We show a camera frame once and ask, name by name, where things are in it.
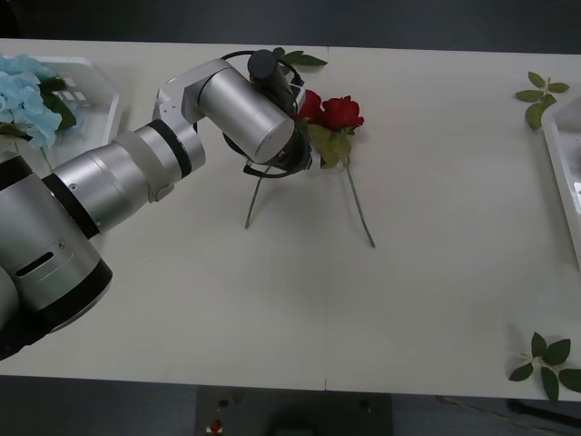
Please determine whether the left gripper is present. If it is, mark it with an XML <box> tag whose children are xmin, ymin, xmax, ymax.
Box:
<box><xmin>271</xmin><ymin>72</ymin><xmax>301</xmax><ymax>117</ymax></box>

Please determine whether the red rose with stem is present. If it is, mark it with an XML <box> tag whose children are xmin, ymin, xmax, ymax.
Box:
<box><xmin>307</xmin><ymin>94</ymin><xmax>378</xmax><ymax>250</ymax></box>
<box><xmin>244</xmin><ymin>88</ymin><xmax>324</xmax><ymax>231</ymax></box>

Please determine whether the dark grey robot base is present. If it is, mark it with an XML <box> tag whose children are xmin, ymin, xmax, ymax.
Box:
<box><xmin>194</xmin><ymin>391</ymin><xmax>394</xmax><ymax>436</ymax></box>

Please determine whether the loose green leaf twig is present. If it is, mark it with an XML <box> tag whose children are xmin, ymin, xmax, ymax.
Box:
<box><xmin>507</xmin><ymin>331</ymin><xmax>581</xmax><ymax>404</ymax></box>
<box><xmin>271</xmin><ymin>46</ymin><xmax>330</xmax><ymax>70</ymax></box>
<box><xmin>514</xmin><ymin>70</ymin><xmax>570</xmax><ymax>132</ymax></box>

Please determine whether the shallow white plastic box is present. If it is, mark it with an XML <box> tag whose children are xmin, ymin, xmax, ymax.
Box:
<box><xmin>542</xmin><ymin>95</ymin><xmax>581</xmax><ymax>269</ymax></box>
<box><xmin>0</xmin><ymin>54</ymin><xmax>122</xmax><ymax>177</ymax></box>

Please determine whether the black floor bar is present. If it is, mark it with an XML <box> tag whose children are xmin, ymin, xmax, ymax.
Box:
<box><xmin>507</xmin><ymin>398</ymin><xmax>581</xmax><ymax>422</ymax></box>

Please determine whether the thin floor cable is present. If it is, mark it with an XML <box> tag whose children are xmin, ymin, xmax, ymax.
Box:
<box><xmin>434</xmin><ymin>394</ymin><xmax>581</xmax><ymax>431</ymax></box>

